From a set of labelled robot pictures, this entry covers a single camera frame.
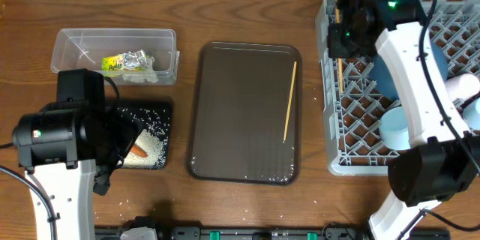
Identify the clear plastic bin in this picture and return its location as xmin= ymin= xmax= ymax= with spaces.
xmin=50 ymin=28 xmax=179 ymax=86

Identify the light blue bowl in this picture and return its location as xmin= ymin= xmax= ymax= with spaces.
xmin=379 ymin=106 xmax=410 ymax=151

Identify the white tissue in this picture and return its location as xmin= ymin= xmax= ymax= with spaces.
xmin=121 ymin=55 xmax=158 ymax=83

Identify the dark blue plate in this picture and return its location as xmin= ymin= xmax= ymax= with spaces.
xmin=368 ymin=44 xmax=448 ymax=101

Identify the wooden chopstick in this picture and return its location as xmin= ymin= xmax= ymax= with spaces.
xmin=283 ymin=61 xmax=298 ymax=142
xmin=335 ymin=0 xmax=344 ymax=94

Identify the green snack wrapper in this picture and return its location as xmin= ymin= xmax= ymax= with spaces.
xmin=100 ymin=49 xmax=149 ymax=72

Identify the pile of white rice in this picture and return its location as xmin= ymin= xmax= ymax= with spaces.
xmin=119 ymin=106 xmax=170 ymax=169

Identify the brown serving tray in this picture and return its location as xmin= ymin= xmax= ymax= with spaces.
xmin=186 ymin=41 xmax=302 ymax=186

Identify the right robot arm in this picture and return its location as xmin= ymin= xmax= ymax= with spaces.
xmin=328 ymin=0 xmax=479 ymax=239

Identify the black waste tray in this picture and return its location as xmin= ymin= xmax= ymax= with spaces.
xmin=106 ymin=100 xmax=173 ymax=170

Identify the light blue cup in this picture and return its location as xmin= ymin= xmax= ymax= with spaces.
xmin=462 ymin=98 xmax=480 ymax=131

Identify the grey dishwasher rack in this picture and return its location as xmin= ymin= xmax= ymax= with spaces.
xmin=315 ymin=0 xmax=479 ymax=176

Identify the orange carrot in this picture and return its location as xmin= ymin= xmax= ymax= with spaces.
xmin=130 ymin=144 xmax=149 ymax=158

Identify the pale pink cup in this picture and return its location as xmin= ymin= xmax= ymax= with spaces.
xmin=445 ymin=73 xmax=480 ymax=102

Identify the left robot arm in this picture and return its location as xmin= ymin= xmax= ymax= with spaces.
xmin=12 ymin=101 xmax=143 ymax=239

